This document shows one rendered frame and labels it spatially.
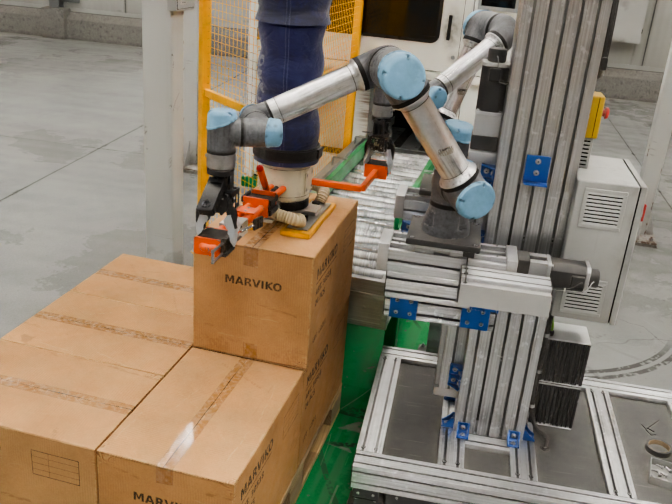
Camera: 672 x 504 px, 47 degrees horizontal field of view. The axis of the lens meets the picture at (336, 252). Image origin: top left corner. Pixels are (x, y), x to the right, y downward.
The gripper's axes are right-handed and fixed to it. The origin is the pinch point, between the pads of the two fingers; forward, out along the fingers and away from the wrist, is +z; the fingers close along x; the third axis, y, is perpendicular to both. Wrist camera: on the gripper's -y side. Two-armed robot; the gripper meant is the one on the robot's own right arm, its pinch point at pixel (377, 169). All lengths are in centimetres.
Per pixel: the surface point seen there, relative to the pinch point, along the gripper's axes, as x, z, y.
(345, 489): 9, 107, 47
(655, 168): 142, 54, -285
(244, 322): -28, 40, 60
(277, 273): -17, 21, 60
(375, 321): 5, 64, -4
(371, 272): -3, 53, -26
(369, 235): -13, 54, -71
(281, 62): -26, -41, 40
